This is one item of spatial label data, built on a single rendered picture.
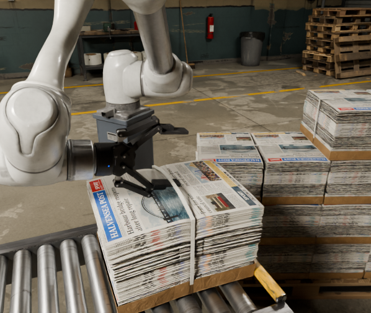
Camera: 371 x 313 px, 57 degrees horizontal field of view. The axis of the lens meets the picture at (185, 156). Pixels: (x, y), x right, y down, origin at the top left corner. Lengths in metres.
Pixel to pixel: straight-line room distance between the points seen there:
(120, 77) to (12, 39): 6.39
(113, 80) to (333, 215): 1.19
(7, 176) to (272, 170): 1.13
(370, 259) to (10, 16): 7.17
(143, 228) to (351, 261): 1.42
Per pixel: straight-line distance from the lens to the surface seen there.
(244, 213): 0.83
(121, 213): 0.80
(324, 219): 1.78
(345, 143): 1.61
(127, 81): 1.50
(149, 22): 1.14
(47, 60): 0.68
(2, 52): 7.87
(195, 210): 0.79
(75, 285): 0.99
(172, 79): 1.42
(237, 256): 0.91
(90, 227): 1.18
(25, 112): 0.55
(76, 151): 0.74
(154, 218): 0.77
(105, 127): 1.61
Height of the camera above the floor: 1.48
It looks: 25 degrees down
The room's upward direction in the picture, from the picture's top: straight up
